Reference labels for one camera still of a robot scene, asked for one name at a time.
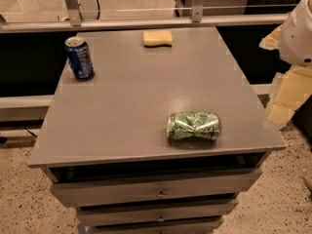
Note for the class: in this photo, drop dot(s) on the crushed green soda can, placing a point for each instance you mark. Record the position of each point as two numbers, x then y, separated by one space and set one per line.
194 124

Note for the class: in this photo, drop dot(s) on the yellow sponge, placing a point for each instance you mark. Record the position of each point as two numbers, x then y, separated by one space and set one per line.
157 38

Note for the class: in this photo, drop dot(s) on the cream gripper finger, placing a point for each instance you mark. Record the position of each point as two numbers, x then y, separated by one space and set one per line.
272 40
288 92

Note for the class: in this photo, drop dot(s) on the grey drawer cabinet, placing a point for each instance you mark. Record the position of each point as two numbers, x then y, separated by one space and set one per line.
104 144

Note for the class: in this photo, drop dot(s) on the metal railing frame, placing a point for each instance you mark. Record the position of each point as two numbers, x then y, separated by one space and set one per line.
19 16

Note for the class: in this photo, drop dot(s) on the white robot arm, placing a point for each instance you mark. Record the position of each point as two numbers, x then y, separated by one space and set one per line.
293 40

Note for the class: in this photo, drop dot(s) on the blue soda can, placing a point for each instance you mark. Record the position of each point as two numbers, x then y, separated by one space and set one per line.
79 57

